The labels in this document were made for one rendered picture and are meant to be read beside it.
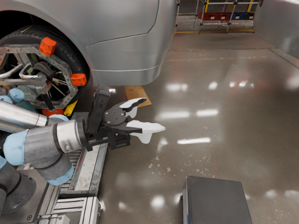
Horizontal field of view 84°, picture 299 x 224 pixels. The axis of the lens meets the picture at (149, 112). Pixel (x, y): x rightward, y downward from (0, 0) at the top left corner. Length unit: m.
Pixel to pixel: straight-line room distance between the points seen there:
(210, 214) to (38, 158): 1.09
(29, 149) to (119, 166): 1.40
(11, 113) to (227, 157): 1.84
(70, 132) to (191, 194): 1.05
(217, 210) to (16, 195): 1.10
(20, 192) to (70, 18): 1.00
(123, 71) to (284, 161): 1.86
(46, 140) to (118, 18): 0.96
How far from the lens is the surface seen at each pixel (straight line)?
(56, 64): 1.38
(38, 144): 0.44
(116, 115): 0.43
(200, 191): 1.34
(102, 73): 1.41
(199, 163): 1.85
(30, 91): 1.42
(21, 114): 0.57
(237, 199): 1.40
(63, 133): 0.42
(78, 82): 1.40
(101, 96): 0.37
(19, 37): 1.51
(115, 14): 1.23
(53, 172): 0.51
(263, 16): 2.77
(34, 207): 0.88
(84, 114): 2.06
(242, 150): 2.12
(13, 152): 0.46
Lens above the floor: 1.54
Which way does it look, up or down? 42 degrees down
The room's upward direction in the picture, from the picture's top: straight up
